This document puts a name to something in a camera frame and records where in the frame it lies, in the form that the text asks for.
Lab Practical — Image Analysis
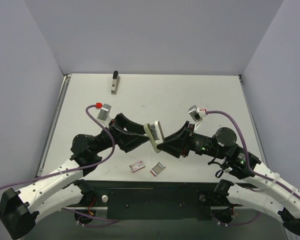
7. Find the beige stapler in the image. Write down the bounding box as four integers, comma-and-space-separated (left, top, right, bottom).
143, 120, 165, 153

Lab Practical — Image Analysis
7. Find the staple box tray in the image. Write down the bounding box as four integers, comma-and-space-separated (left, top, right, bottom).
150, 162, 166, 177

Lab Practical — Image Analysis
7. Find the grey black stapler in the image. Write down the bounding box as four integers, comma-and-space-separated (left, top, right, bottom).
110, 70, 120, 95

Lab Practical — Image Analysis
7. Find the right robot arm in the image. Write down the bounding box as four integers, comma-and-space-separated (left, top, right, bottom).
154, 121, 300, 236

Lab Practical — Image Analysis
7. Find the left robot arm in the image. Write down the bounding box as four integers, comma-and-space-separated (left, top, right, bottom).
0, 113, 151, 240

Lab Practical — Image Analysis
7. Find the red staple box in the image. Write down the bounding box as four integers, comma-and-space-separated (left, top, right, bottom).
129, 160, 146, 173

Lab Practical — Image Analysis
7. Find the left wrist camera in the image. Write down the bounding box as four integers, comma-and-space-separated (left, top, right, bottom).
95, 102, 112, 122

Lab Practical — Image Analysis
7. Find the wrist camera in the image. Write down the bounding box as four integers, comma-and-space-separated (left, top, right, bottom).
188, 105, 207, 129
95, 102, 112, 122

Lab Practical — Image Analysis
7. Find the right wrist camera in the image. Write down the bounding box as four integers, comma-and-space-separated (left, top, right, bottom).
188, 105, 207, 129

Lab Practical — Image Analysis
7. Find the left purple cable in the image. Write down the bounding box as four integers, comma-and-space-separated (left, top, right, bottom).
0, 104, 116, 209

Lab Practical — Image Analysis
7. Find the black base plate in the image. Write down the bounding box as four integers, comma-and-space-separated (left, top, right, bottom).
49, 180, 261, 222

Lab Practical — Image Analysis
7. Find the aluminium frame rail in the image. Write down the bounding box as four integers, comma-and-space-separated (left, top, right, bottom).
36, 74, 72, 177

